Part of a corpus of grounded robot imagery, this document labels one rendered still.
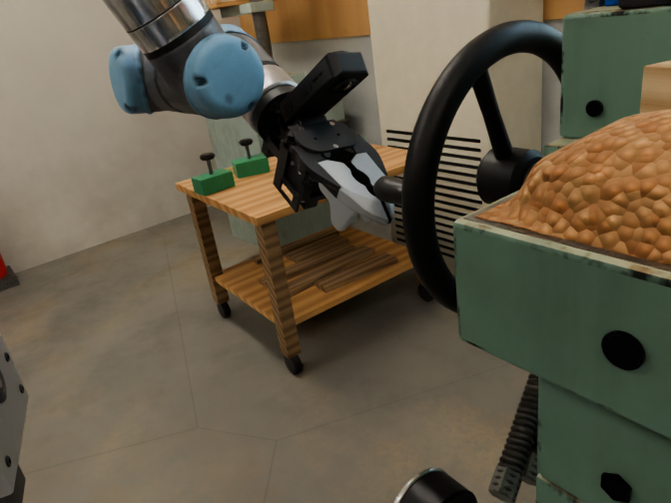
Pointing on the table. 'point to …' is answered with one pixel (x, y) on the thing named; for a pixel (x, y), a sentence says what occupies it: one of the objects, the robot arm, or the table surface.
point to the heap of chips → (602, 190)
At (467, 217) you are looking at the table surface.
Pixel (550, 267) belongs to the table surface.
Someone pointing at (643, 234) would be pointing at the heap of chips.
